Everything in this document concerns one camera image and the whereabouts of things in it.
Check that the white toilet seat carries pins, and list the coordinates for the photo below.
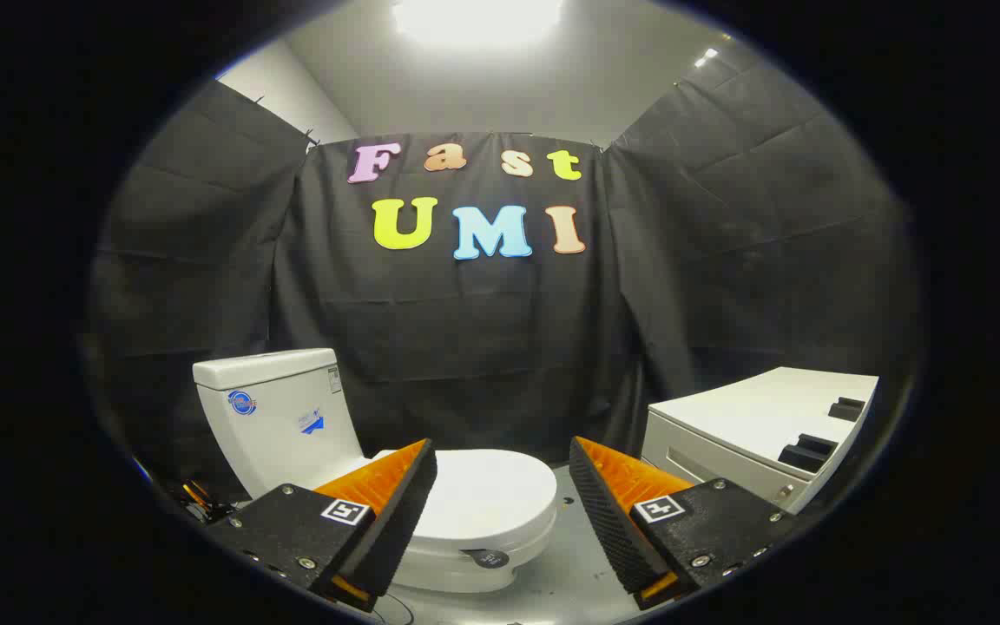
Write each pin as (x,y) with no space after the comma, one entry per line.
(439,551)

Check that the black backdrop cloth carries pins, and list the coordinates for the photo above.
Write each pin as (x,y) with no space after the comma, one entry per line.
(483,330)

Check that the large ceiling light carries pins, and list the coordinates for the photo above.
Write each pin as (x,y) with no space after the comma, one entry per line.
(476,19)

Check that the white toilet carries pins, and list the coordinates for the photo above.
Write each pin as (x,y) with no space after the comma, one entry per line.
(283,443)

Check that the white drawer cabinet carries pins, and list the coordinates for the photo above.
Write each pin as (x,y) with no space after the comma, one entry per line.
(752,417)

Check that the black foam block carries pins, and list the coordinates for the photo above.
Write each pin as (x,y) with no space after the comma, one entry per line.
(808,451)
(847,408)

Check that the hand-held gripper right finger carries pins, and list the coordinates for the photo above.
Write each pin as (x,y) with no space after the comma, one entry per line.
(608,521)

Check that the white toilet tank lid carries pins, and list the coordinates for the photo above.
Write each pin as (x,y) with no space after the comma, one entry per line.
(266,366)

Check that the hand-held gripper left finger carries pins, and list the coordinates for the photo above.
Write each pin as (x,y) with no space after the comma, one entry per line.
(396,521)

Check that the yellow black floor tape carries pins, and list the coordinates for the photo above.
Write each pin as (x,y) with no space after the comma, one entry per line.
(196,492)

